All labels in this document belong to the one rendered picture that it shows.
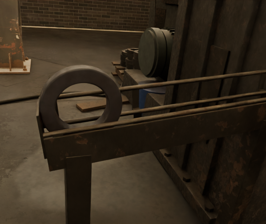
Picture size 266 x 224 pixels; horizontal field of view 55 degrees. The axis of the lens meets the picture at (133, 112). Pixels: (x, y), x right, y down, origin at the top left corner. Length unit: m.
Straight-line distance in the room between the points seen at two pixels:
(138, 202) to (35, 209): 0.46
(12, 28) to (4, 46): 0.22
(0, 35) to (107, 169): 2.08
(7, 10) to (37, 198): 2.17
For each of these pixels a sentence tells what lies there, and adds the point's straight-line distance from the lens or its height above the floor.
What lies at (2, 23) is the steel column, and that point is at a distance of 3.08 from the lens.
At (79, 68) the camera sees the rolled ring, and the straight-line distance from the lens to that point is 0.55.
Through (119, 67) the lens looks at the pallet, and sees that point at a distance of 2.88.
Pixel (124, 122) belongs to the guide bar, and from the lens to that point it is 0.59.
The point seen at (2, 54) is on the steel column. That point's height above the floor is 0.19.
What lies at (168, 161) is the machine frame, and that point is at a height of 0.07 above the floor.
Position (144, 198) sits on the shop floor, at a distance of 1.31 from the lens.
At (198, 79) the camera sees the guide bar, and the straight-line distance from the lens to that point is 0.74.
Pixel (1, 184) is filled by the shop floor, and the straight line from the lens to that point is 1.44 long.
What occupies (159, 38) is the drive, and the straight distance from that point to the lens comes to 1.91.
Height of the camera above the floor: 0.89
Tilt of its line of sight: 25 degrees down
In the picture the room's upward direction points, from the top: 6 degrees clockwise
